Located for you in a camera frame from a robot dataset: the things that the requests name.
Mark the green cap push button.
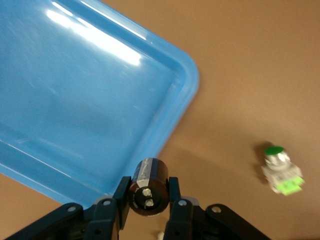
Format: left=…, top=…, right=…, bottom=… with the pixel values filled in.
left=261, top=144, right=306, bottom=196

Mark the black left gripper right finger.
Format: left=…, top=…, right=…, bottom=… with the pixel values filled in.
left=163, top=176, right=272, bottom=240

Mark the black cylindrical capacitor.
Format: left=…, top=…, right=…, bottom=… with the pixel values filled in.
left=127, top=157, right=170, bottom=218

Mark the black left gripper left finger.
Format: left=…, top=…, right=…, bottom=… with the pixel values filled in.
left=4, top=176, right=133, bottom=240

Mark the blue plastic tray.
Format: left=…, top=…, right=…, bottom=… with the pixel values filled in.
left=0, top=0, right=201, bottom=210

